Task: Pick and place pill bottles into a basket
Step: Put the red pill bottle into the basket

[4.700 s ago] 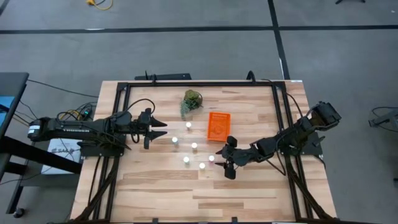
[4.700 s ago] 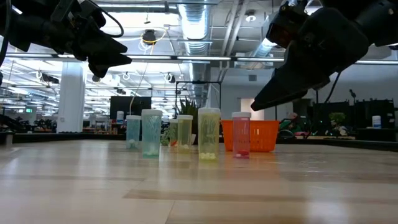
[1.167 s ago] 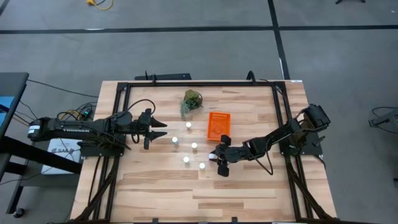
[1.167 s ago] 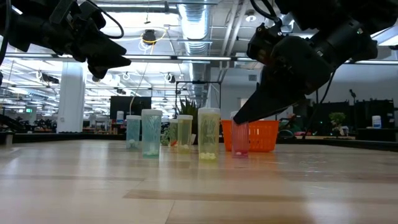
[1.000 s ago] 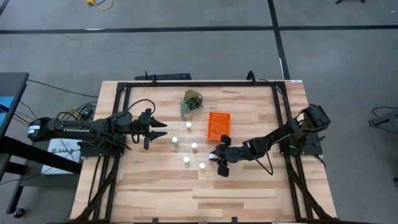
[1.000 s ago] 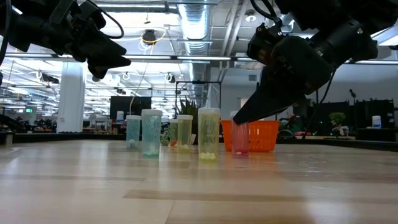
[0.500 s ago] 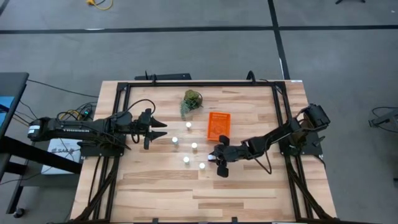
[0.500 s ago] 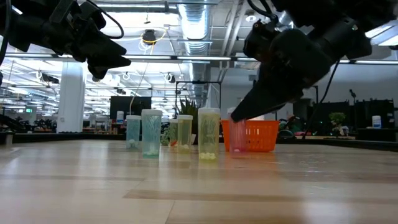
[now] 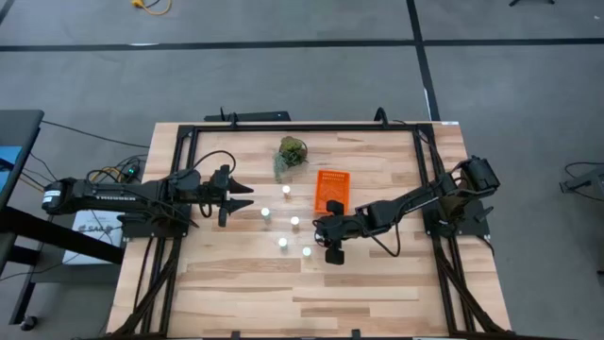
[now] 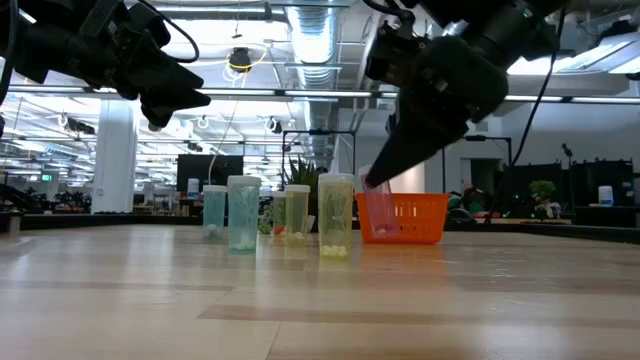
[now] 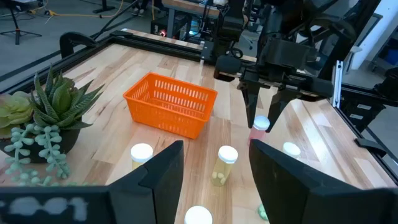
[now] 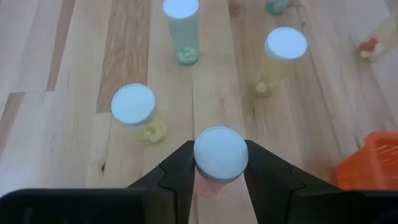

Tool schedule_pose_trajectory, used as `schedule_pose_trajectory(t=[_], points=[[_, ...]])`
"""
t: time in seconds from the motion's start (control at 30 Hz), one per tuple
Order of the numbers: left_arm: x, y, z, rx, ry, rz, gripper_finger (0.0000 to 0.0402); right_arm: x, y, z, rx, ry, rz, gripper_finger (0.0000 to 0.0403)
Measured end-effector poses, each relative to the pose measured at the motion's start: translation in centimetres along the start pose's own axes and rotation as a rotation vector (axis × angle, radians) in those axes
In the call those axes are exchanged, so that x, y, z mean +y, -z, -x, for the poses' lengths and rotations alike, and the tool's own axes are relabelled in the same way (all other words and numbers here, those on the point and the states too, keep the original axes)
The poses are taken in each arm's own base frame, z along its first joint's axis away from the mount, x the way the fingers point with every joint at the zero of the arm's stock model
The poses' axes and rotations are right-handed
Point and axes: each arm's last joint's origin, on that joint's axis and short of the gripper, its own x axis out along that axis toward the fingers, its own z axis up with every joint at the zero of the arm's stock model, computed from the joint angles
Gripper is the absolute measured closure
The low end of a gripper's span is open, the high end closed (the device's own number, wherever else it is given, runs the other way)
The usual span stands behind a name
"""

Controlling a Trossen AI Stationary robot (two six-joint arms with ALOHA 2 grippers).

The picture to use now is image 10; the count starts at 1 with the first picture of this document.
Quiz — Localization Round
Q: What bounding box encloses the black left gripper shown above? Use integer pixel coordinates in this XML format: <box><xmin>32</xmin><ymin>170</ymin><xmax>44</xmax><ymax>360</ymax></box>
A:
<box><xmin>67</xmin><ymin>27</ymin><xmax>213</xmax><ymax>130</ymax></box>

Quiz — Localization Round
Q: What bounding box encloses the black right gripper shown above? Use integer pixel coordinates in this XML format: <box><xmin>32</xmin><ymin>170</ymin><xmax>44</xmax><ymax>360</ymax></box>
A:
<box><xmin>364</xmin><ymin>36</ymin><xmax>510</xmax><ymax>189</ymax></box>

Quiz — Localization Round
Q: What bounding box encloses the pink pill bottle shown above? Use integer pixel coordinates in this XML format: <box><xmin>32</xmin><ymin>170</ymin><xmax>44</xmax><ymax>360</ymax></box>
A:
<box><xmin>358</xmin><ymin>165</ymin><xmax>402</xmax><ymax>239</ymax></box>

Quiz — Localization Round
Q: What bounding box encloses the orange plastic basket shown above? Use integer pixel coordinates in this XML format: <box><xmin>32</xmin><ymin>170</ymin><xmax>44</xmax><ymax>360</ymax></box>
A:
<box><xmin>354</xmin><ymin>192</ymin><xmax>452</xmax><ymax>246</ymax></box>

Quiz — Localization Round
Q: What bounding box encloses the tall yellow pill bottle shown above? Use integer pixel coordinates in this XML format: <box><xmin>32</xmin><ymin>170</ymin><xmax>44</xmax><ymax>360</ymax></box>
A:
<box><xmin>317</xmin><ymin>172</ymin><xmax>356</xmax><ymax>260</ymax></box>

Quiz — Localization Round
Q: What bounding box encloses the small teal pill bottle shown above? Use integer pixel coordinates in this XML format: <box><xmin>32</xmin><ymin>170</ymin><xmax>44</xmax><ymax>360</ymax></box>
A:
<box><xmin>201</xmin><ymin>184</ymin><xmax>228</xmax><ymax>242</ymax></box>

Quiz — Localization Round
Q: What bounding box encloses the medium yellow pill bottle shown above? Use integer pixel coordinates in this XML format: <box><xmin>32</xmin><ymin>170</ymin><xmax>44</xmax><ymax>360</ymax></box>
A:
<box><xmin>284</xmin><ymin>184</ymin><xmax>312</xmax><ymax>247</ymax></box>

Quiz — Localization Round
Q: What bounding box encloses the tall teal pill bottle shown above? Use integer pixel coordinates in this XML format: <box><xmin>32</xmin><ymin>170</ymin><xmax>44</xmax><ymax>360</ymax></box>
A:
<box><xmin>226</xmin><ymin>174</ymin><xmax>263</xmax><ymax>254</ymax></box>

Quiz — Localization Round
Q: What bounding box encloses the person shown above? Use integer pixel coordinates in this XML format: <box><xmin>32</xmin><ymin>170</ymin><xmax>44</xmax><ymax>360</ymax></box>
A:
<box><xmin>446</xmin><ymin>183</ymin><xmax>482</xmax><ymax>224</ymax></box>

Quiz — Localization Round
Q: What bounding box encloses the black monitor screen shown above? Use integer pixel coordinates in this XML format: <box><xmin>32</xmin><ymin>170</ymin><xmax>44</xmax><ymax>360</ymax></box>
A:
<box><xmin>175</xmin><ymin>153</ymin><xmax>245</xmax><ymax>194</ymax></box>

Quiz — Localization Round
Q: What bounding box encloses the white building column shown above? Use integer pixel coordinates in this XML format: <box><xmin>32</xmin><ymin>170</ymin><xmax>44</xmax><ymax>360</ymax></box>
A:
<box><xmin>91</xmin><ymin>98</ymin><xmax>138</xmax><ymax>216</ymax></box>

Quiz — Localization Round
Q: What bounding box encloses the spiky green potted plant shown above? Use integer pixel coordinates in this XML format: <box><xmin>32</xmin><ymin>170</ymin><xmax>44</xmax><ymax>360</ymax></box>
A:
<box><xmin>288</xmin><ymin>155</ymin><xmax>321</xmax><ymax>233</ymax></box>

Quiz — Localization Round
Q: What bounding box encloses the small bonsai plant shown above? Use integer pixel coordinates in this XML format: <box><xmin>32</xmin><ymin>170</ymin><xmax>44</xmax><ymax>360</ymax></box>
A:
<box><xmin>527</xmin><ymin>179</ymin><xmax>562</xmax><ymax>221</ymax></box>

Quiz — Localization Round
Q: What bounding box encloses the black microphone stand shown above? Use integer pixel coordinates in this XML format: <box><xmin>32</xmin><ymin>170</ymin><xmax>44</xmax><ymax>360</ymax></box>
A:
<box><xmin>560</xmin><ymin>142</ymin><xmax>577</xmax><ymax>202</ymax></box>

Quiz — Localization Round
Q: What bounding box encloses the green round bunch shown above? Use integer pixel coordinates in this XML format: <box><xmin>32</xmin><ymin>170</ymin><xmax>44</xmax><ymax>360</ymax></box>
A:
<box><xmin>258</xmin><ymin>203</ymin><xmax>275</xmax><ymax>236</ymax></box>

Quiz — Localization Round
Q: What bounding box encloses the black partition panel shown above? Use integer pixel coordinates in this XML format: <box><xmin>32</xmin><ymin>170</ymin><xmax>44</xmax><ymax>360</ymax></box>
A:
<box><xmin>571</xmin><ymin>158</ymin><xmax>637</xmax><ymax>207</ymax></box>

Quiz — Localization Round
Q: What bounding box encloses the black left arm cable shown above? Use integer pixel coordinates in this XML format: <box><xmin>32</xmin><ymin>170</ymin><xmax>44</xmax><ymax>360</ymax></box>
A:
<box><xmin>137</xmin><ymin>0</ymin><xmax>201</xmax><ymax>65</ymax></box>

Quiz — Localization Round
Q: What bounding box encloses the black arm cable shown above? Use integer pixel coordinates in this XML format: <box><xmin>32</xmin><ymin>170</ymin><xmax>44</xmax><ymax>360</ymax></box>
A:
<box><xmin>137</xmin><ymin>0</ymin><xmax>201</xmax><ymax>65</ymax></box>
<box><xmin>483</xmin><ymin>4</ymin><xmax>570</xmax><ymax>224</ymax></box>

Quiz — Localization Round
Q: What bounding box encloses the black metal frame stand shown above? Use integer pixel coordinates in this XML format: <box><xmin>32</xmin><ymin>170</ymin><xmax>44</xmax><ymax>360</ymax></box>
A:
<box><xmin>441</xmin><ymin>134</ymin><xmax>514</xmax><ymax>195</ymax></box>

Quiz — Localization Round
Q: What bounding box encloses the black ceiling device yellow cable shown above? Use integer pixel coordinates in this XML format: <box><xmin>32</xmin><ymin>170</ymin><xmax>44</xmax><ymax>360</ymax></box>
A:
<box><xmin>223</xmin><ymin>46</ymin><xmax>271</xmax><ymax>72</ymax></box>

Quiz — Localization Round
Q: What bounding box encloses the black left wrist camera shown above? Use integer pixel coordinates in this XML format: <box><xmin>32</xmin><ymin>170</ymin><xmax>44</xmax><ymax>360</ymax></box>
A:
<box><xmin>82</xmin><ymin>0</ymin><xmax>172</xmax><ymax>49</ymax></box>

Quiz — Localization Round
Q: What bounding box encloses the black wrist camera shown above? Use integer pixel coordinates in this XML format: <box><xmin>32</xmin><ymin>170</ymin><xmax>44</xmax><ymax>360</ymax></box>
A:
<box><xmin>82</xmin><ymin>0</ymin><xmax>172</xmax><ymax>49</ymax></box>
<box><xmin>364</xmin><ymin>19</ymin><xmax>426</xmax><ymax>84</ymax></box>

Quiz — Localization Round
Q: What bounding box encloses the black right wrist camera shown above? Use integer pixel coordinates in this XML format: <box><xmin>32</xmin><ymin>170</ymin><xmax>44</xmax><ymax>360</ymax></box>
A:
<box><xmin>364</xmin><ymin>19</ymin><xmax>426</xmax><ymax>84</ymax></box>

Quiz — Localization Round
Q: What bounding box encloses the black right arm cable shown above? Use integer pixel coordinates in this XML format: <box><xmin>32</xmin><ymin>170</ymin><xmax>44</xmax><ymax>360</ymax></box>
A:
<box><xmin>483</xmin><ymin>4</ymin><xmax>570</xmax><ymax>224</ymax></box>

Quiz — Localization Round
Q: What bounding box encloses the silver ceiling air duct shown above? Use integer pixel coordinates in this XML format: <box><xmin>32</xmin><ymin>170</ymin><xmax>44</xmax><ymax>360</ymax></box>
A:
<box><xmin>285</xmin><ymin>0</ymin><xmax>344</xmax><ymax>157</ymax></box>

